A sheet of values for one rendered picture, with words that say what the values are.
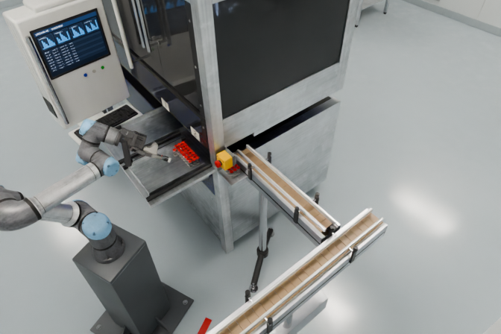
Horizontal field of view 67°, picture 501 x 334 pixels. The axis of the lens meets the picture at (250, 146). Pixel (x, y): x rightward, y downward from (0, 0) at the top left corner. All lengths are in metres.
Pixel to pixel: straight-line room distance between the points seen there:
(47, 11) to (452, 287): 2.98
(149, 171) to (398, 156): 2.27
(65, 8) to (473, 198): 3.19
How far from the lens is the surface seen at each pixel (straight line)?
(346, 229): 1.78
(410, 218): 3.19
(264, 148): 2.26
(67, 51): 2.53
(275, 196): 1.91
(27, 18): 2.41
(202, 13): 1.57
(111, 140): 1.73
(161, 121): 2.46
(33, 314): 2.98
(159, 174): 2.13
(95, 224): 1.85
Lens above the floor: 2.42
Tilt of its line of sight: 44 degrees down
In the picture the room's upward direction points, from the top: 1 degrees counter-clockwise
